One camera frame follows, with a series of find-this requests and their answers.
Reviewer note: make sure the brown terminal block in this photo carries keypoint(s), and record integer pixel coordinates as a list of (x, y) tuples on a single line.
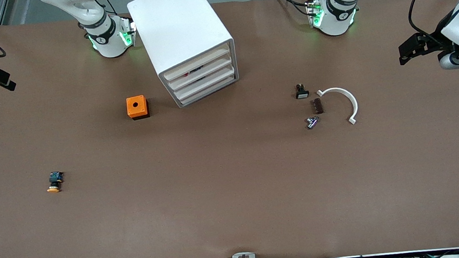
[(317, 106)]

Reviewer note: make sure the orange box with hole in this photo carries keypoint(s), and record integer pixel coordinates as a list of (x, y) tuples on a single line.
[(136, 107)]

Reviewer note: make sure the white drawer cabinet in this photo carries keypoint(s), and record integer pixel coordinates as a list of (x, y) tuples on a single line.
[(179, 25)]

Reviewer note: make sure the black switch with white cap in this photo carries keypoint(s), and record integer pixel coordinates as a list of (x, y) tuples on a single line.
[(302, 93)]

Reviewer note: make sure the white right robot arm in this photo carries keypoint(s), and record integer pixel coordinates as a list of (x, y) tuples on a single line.
[(110, 44)]

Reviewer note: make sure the silver metal connector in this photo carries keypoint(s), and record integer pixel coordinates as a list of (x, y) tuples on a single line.
[(312, 122)]

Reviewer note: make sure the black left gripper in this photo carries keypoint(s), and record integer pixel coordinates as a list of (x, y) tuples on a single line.
[(436, 42)]

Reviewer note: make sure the yellow emergency stop button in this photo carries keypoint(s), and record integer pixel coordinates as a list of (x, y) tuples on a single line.
[(54, 182)]

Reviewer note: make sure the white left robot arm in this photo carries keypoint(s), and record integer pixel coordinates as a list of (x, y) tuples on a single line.
[(338, 19)]

